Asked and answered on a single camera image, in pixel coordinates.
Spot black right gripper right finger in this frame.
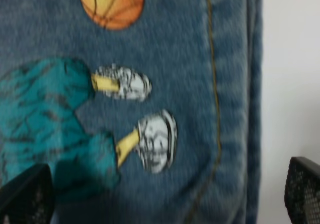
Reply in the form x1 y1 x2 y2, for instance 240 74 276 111
284 157 320 224

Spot blue children's denim shorts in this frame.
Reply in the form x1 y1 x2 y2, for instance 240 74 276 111
0 0 263 224

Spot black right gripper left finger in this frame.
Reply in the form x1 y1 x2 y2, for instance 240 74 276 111
0 164 54 224

